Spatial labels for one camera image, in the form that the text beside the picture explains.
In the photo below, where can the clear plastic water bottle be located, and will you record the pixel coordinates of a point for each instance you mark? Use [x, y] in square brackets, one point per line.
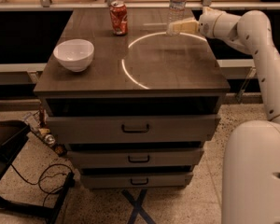
[175, 13]

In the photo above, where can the red soda can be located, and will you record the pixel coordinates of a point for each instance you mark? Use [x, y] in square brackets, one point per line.
[119, 20]

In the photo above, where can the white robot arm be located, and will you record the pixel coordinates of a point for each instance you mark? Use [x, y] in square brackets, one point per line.
[250, 182]

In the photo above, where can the middle grey drawer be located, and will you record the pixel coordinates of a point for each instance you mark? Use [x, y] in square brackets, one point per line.
[136, 158]

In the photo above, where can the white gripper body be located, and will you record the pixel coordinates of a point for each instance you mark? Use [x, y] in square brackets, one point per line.
[206, 24]

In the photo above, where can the grey drawer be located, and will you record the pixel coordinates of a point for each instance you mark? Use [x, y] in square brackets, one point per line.
[118, 181]
[136, 158]
[141, 129]

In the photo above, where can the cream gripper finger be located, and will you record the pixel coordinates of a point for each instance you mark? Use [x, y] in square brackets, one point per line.
[187, 26]

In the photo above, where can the top grey drawer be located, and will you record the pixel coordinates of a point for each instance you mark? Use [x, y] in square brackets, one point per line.
[141, 129]

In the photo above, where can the black chair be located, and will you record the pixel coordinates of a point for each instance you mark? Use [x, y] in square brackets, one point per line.
[13, 137]

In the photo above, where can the grey drawer cabinet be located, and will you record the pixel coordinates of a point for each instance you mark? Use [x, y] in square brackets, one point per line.
[143, 73]

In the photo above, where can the clutter beside cabinet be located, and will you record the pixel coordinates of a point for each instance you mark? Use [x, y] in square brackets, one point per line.
[37, 121]

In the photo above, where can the white bowl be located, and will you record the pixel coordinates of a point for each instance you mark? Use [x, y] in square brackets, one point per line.
[74, 55]

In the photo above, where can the bottom grey drawer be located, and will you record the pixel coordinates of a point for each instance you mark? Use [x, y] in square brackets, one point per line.
[118, 181]

